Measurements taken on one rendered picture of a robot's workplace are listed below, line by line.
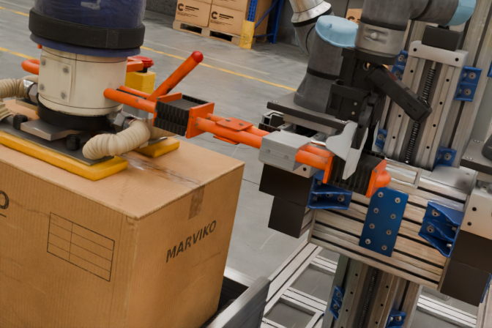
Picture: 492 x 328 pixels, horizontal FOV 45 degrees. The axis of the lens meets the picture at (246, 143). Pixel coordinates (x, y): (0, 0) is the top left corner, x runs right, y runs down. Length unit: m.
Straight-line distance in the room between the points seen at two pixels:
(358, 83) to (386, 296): 0.90
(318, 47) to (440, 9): 0.58
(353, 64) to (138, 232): 0.45
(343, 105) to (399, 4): 0.18
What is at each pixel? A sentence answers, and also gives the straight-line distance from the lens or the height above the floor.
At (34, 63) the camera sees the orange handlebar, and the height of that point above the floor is 1.08.
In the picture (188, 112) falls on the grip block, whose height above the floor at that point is 1.10.
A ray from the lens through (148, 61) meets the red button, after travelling 1.78.
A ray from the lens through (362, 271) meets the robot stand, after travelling 1.77.
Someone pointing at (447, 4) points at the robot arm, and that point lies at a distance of 1.02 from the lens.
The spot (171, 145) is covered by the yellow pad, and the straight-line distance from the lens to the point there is 1.31.
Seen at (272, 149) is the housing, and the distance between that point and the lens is 1.04.
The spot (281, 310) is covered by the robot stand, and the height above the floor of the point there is 0.21.
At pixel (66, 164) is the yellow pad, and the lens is 1.16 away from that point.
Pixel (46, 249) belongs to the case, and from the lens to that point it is 1.18.
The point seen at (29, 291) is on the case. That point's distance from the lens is 1.26.
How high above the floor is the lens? 1.40
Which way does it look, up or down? 18 degrees down
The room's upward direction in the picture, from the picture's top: 11 degrees clockwise
